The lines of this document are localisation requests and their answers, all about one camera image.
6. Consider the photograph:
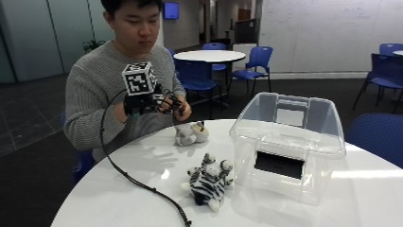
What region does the white cube with black markers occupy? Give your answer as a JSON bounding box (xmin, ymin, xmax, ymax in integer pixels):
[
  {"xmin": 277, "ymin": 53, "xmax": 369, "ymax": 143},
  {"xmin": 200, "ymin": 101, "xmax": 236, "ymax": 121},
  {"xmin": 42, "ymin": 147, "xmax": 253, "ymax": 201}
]
[{"xmin": 121, "ymin": 61, "xmax": 159, "ymax": 96}]

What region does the white grey soft toy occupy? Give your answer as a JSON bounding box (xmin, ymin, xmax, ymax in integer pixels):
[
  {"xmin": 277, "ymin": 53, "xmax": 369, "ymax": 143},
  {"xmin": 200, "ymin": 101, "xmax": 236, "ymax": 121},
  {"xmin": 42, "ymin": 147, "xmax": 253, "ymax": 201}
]
[{"xmin": 175, "ymin": 120, "xmax": 211, "ymax": 147}]

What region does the round white table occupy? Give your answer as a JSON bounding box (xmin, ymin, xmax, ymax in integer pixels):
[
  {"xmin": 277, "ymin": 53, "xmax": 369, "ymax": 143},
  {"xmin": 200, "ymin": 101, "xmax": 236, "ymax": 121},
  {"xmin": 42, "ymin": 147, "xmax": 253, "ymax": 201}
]
[{"xmin": 173, "ymin": 49, "xmax": 248, "ymax": 93}]

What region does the the person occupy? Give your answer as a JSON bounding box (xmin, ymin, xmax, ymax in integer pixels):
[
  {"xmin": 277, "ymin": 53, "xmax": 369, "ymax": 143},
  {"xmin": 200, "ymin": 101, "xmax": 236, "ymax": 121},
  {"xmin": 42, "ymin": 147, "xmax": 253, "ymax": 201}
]
[{"xmin": 63, "ymin": 0, "xmax": 195, "ymax": 164}]

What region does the green potted plant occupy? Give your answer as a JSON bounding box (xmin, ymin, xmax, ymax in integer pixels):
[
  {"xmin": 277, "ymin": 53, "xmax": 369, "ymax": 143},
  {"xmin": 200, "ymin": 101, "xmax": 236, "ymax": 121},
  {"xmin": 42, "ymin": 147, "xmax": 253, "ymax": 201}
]
[{"xmin": 81, "ymin": 39, "xmax": 107, "ymax": 54}]

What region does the zebra soft toy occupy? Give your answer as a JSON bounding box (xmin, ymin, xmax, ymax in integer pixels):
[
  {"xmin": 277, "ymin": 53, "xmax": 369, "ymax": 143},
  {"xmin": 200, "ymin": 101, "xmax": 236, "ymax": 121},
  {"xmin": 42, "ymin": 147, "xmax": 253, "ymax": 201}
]
[{"xmin": 180, "ymin": 152, "xmax": 236, "ymax": 213}]

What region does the dark cabinet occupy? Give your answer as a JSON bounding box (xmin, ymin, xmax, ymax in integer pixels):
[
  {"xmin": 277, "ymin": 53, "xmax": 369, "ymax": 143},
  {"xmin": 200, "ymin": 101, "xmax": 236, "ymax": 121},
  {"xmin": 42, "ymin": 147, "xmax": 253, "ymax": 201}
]
[{"xmin": 233, "ymin": 18, "xmax": 258, "ymax": 44}]

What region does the white label on bin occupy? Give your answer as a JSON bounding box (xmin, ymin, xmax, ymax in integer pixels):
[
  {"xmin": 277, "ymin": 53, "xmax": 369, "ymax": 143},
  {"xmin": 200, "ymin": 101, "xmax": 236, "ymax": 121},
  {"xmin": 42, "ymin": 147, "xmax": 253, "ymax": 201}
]
[{"xmin": 274, "ymin": 108, "xmax": 306, "ymax": 128}]

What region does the clear plastic storage bin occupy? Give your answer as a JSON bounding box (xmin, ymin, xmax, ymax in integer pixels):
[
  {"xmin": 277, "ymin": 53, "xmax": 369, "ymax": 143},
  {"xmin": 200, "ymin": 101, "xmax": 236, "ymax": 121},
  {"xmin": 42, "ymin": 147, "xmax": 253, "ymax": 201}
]
[{"xmin": 228, "ymin": 92, "xmax": 347, "ymax": 206}]

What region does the black label on bin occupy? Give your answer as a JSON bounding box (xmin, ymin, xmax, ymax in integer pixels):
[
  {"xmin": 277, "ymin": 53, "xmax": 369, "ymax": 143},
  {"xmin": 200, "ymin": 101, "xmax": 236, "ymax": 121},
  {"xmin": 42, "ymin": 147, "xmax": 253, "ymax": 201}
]
[{"xmin": 253, "ymin": 150, "xmax": 306, "ymax": 181}]

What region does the black glove cable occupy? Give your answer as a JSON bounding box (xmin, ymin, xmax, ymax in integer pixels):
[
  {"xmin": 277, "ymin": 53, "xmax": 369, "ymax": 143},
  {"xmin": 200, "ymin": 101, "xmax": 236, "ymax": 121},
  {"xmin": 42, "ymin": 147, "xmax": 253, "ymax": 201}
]
[{"xmin": 100, "ymin": 89, "xmax": 195, "ymax": 227}]

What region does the wall monitor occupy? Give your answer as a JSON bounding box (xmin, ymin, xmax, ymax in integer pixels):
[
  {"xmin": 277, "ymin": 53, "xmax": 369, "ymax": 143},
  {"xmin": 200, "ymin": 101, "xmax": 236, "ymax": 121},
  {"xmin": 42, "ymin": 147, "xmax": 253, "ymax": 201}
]
[{"xmin": 163, "ymin": 1, "xmax": 180, "ymax": 21}]

